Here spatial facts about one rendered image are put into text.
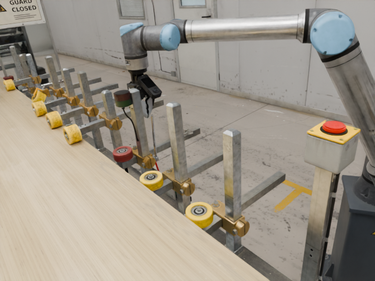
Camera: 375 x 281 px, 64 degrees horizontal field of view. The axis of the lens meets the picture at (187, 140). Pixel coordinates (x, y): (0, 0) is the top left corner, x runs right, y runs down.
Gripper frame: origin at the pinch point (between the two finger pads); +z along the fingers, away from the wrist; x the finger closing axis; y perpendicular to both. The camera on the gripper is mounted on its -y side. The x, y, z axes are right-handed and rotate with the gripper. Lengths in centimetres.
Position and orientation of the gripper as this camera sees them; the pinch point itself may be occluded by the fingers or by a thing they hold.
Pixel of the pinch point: (148, 115)
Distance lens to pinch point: 129.7
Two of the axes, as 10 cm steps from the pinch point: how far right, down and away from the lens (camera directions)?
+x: -7.6, 3.5, -5.4
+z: 0.8, 8.8, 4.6
